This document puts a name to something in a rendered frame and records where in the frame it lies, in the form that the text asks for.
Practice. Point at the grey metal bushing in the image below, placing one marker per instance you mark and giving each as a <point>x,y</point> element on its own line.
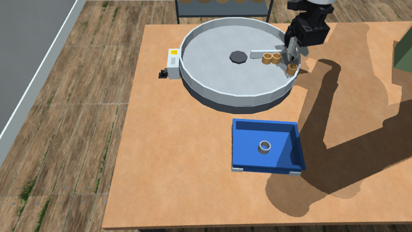
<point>266,144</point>
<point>284,59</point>
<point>295,62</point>

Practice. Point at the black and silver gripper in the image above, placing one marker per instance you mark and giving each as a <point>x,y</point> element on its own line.
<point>307,29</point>

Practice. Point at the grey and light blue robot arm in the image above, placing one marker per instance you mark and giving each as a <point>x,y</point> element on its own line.
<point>298,5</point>

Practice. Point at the blue open crate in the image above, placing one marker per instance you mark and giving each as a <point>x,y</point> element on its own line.
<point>285,155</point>

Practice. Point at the bronze bushing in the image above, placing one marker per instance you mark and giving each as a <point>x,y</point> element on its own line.
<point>276,57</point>
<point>291,69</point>
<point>267,57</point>

